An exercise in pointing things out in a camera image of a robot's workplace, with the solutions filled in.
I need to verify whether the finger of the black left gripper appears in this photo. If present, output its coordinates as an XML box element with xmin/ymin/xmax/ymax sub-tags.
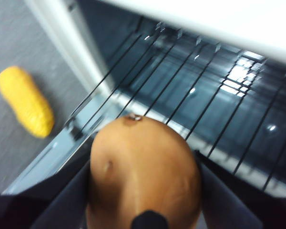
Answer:
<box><xmin>194</xmin><ymin>150</ymin><xmax>286</xmax><ymax>229</ymax></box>
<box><xmin>0</xmin><ymin>161</ymin><xmax>91</xmax><ymax>229</ymax></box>

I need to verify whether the glass oven door beige handle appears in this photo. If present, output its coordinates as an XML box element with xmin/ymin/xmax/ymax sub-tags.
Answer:
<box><xmin>2</xmin><ymin>93</ymin><xmax>124</xmax><ymax>195</ymax></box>

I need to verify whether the brown potato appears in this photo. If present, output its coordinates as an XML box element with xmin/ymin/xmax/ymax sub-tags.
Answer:
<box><xmin>85</xmin><ymin>114</ymin><xmax>203</xmax><ymax>229</ymax></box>

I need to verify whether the cream Toshiba toaster oven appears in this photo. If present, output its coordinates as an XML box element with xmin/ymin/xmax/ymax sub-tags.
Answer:
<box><xmin>2</xmin><ymin>0</ymin><xmax>286</xmax><ymax>229</ymax></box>

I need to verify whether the yellow corn cob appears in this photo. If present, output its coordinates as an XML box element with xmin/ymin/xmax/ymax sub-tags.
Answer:
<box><xmin>0</xmin><ymin>66</ymin><xmax>55</xmax><ymax>139</ymax></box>

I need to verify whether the metal wire oven rack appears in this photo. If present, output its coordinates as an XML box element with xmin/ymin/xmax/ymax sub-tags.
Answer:
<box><xmin>69</xmin><ymin>16</ymin><xmax>286</xmax><ymax>191</ymax></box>

